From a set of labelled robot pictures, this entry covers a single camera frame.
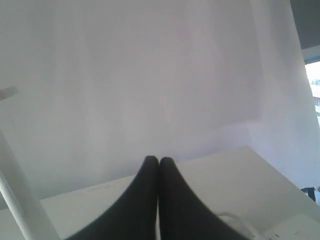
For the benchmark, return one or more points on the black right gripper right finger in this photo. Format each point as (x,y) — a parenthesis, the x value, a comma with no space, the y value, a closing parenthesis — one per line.
(182,215)

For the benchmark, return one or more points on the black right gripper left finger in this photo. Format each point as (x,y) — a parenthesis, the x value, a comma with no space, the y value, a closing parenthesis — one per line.
(133,215)

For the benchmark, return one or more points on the white desk lamp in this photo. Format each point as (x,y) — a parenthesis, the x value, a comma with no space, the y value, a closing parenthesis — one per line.
(21,200)

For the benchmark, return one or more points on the white power strip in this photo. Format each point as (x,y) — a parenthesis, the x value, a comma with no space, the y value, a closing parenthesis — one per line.
(299,227)

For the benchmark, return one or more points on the white backdrop curtain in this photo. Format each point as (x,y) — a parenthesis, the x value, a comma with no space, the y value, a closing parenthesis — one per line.
(94,86)

